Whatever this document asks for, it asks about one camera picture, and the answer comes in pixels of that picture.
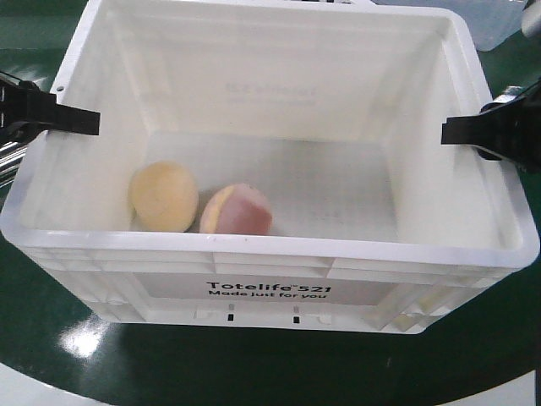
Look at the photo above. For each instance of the clear plastic bin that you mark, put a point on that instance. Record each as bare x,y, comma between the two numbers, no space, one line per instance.
492,22

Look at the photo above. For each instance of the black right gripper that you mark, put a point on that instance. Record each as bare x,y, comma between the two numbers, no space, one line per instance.
511,119

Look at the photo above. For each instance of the pink and cream ball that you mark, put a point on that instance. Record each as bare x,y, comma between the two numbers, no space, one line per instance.
237,209

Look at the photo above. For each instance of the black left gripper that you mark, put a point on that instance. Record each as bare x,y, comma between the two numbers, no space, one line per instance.
26,111

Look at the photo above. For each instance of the steel rods bundle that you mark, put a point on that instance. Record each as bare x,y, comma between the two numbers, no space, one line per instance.
12,154

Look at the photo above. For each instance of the cream yellow ball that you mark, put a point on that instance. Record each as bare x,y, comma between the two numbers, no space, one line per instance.
165,197

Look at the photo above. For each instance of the white plastic storage crate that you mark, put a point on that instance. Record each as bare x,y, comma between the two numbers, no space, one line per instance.
333,111

